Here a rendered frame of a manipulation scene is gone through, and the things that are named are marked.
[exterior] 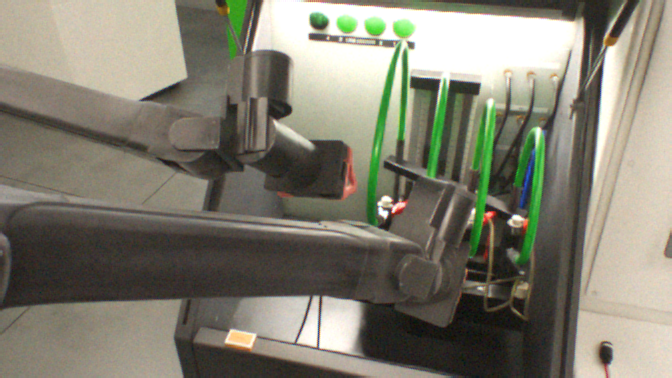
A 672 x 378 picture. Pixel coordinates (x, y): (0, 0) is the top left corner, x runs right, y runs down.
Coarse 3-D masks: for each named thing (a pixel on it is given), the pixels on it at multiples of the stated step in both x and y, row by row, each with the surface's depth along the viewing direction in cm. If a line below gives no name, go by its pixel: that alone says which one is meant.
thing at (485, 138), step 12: (492, 108) 89; (492, 120) 87; (480, 132) 103; (492, 132) 85; (480, 144) 105; (492, 144) 85; (480, 156) 107; (468, 180) 111; (480, 180) 84; (480, 192) 83; (480, 204) 83; (480, 216) 84; (480, 228) 84
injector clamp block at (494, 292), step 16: (480, 272) 111; (496, 272) 111; (512, 272) 111; (480, 288) 107; (496, 288) 108; (384, 304) 114; (464, 304) 108; (480, 304) 107; (496, 304) 106; (528, 304) 105; (416, 320) 114; (464, 320) 111; (480, 320) 110; (496, 320) 109; (512, 320) 108; (432, 336) 116; (448, 336) 115
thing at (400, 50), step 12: (396, 48) 89; (396, 60) 86; (408, 60) 103; (396, 72) 85; (408, 72) 107; (384, 84) 84; (384, 96) 82; (384, 108) 82; (384, 120) 81; (372, 156) 81; (372, 168) 81; (372, 180) 81; (372, 192) 82; (372, 204) 83; (372, 216) 85
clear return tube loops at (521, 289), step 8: (488, 272) 95; (488, 280) 96; (504, 280) 104; (512, 280) 104; (520, 280) 104; (464, 288) 104; (472, 288) 104; (488, 288) 96; (512, 288) 103; (520, 288) 104; (528, 288) 94; (512, 296) 102; (520, 296) 105; (528, 296) 95; (504, 304) 101; (512, 304) 102; (528, 320) 98
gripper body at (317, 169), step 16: (304, 144) 61; (320, 144) 65; (336, 144) 64; (304, 160) 61; (320, 160) 64; (336, 160) 64; (272, 176) 62; (288, 176) 61; (304, 176) 62; (320, 176) 64; (336, 176) 63; (304, 192) 65; (320, 192) 64; (336, 192) 63
